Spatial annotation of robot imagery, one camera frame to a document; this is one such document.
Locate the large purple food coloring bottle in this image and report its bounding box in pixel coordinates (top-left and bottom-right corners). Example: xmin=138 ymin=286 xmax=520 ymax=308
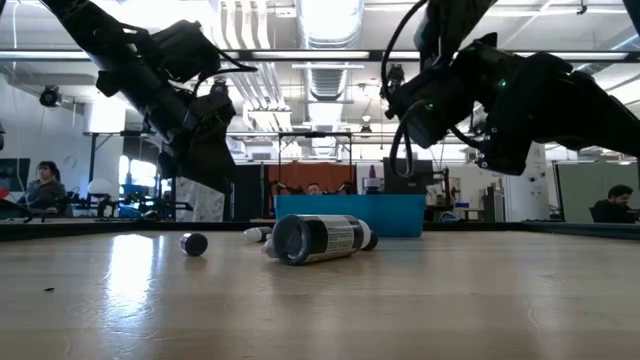
xmin=363 ymin=164 xmax=384 ymax=196

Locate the white pillar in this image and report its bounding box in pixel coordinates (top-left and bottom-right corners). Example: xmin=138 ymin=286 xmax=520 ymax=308
xmin=503 ymin=142 xmax=550 ymax=224

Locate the white globe lamp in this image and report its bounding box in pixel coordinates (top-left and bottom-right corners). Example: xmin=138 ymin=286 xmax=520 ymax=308
xmin=87 ymin=178 xmax=113 ymax=197

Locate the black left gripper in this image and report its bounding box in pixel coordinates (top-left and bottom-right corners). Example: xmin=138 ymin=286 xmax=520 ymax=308
xmin=158 ymin=92 xmax=239 ymax=195

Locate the black metal rack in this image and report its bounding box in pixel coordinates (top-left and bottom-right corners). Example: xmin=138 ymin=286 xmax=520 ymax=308
xmin=276 ymin=131 xmax=355 ymax=197

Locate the black ceiling spotlight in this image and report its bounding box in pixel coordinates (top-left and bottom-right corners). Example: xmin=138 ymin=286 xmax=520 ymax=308
xmin=38 ymin=84 xmax=63 ymax=109

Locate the black monitor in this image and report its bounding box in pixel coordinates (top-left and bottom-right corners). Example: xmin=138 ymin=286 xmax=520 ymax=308
xmin=0 ymin=157 xmax=32 ymax=194
xmin=382 ymin=157 xmax=437 ymax=196

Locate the white patterned cloth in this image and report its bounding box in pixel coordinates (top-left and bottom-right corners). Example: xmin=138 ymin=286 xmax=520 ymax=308
xmin=173 ymin=175 xmax=226 ymax=223

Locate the background robot workstation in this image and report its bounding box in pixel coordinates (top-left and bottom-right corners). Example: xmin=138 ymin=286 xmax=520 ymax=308
xmin=64 ymin=189 xmax=194 ymax=221

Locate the white marker pen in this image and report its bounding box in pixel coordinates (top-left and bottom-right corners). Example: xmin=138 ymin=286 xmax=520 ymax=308
xmin=242 ymin=225 xmax=274 ymax=245

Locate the grey partition wall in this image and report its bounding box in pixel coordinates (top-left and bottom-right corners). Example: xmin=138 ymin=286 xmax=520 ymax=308
xmin=553 ymin=161 xmax=640 ymax=224

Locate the black aluminium table frame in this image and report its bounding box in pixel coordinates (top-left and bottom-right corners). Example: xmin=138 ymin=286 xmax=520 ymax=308
xmin=0 ymin=218 xmax=640 ymax=243

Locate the orange panel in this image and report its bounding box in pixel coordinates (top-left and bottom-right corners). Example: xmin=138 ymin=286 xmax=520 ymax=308
xmin=267 ymin=162 xmax=358 ymax=196

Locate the small white bottle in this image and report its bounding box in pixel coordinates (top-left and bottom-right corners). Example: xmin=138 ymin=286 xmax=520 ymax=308
xmin=179 ymin=231 xmax=210 ymax=258

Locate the silver ceiling duct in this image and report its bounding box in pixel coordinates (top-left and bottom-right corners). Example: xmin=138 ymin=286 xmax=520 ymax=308
xmin=294 ymin=0 xmax=367 ymax=104

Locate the teal plastic bin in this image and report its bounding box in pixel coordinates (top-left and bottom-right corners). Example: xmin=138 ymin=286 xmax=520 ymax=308
xmin=273 ymin=193 xmax=428 ymax=238

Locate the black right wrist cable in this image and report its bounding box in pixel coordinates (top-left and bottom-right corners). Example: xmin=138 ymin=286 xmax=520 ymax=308
xmin=379 ymin=0 xmax=431 ymax=179

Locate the large black food coloring bottle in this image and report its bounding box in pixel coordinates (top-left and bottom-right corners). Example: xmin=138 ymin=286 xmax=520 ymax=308
xmin=272 ymin=213 xmax=374 ymax=267

